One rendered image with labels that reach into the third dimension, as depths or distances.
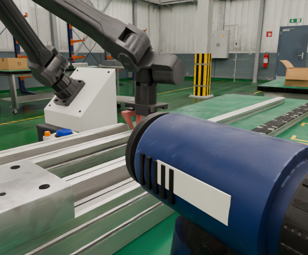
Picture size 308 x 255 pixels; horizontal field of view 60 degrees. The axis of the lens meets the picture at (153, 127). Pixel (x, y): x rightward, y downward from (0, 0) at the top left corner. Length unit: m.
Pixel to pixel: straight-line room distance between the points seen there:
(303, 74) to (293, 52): 8.94
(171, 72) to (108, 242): 0.39
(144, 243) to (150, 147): 0.27
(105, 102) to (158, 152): 0.86
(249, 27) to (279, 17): 1.13
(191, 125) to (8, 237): 0.20
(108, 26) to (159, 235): 0.44
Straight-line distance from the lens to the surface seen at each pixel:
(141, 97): 0.67
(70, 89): 1.03
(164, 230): 0.44
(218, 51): 12.09
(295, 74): 2.63
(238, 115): 1.15
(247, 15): 12.10
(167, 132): 0.16
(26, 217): 0.29
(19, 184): 0.32
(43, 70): 0.96
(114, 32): 0.63
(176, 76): 0.63
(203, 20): 7.06
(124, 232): 0.39
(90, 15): 0.65
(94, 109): 0.97
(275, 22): 11.78
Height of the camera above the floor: 1.04
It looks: 15 degrees down
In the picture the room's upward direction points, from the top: straight up
